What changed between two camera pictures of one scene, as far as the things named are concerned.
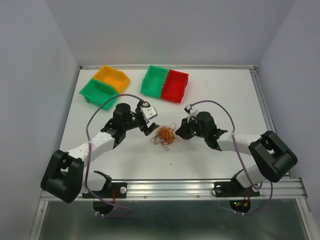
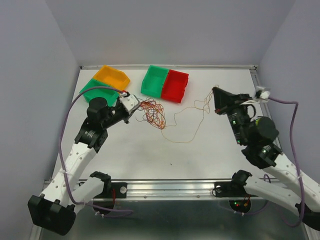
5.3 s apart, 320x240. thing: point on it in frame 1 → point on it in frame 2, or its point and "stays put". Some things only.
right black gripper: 182,131 → 230,101
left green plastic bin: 98,93 stays put
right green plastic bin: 153,82 stays put
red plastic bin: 174,86 stays put
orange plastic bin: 116,79 stays put
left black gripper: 144,128 → 129,115
